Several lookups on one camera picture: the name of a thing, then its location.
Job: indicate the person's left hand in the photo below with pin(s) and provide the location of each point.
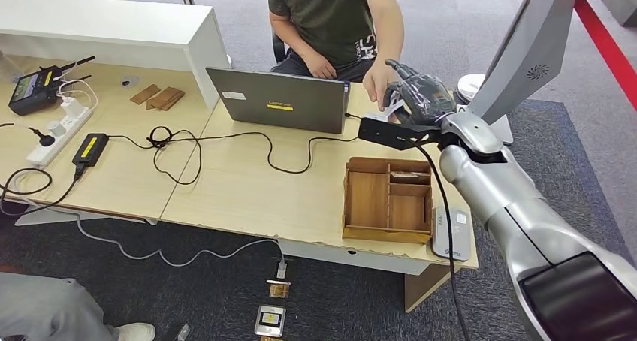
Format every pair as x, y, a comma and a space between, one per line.
375, 82

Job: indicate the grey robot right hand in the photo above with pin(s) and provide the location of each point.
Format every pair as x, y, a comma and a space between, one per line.
423, 97

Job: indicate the person's right hand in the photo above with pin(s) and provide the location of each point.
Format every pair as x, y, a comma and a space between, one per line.
319, 66

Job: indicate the white ID card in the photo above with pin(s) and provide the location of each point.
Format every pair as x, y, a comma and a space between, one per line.
380, 115

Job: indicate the wooden room key card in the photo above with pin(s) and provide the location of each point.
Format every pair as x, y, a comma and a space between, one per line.
407, 174

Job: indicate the wooden organizer tray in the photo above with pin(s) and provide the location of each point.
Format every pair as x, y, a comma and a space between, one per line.
367, 199

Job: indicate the person's right forearm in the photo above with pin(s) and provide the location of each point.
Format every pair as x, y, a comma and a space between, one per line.
293, 40

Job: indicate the person's left forearm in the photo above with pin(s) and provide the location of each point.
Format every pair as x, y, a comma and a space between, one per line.
390, 37

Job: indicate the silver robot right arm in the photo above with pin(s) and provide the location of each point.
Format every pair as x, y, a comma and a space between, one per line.
522, 214

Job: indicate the seated person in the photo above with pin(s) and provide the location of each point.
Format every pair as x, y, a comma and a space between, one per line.
328, 15

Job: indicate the grey white card reader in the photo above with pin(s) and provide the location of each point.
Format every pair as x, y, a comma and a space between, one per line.
445, 239

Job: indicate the plain wooden card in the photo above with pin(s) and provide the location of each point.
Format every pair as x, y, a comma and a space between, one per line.
174, 102
145, 94
162, 97

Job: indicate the standing person's leg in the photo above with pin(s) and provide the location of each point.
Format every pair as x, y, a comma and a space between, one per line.
50, 309

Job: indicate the white round base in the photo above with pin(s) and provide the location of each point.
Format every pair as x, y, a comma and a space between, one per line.
468, 86

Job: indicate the grey laptop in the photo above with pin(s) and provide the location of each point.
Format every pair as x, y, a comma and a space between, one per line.
277, 100

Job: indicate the white kiosk stand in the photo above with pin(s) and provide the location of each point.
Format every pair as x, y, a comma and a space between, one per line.
532, 45

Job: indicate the small grey round object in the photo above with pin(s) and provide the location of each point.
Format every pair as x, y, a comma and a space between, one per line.
129, 81

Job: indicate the wooden desk leg panel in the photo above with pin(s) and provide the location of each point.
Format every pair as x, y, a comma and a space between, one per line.
425, 289

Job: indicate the white counter shelf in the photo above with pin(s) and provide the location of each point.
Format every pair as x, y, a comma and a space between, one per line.
109, 30

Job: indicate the brass floor socket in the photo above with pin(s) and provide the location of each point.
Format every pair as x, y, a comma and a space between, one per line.
278, 290

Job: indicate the black power adapter yellow label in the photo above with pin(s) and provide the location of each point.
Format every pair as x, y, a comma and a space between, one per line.
90, 149

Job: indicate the silver floor socket box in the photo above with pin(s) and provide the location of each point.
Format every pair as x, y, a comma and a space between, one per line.
270, 321

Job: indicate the white power strip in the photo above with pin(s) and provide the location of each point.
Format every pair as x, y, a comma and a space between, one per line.
58, 139

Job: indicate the black plug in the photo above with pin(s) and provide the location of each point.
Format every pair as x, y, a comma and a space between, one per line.
45, 139

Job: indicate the black handheld controller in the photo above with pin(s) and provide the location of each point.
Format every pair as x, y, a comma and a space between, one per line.
31, 91

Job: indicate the white shoe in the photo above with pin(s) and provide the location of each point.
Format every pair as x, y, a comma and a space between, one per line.
135, 333

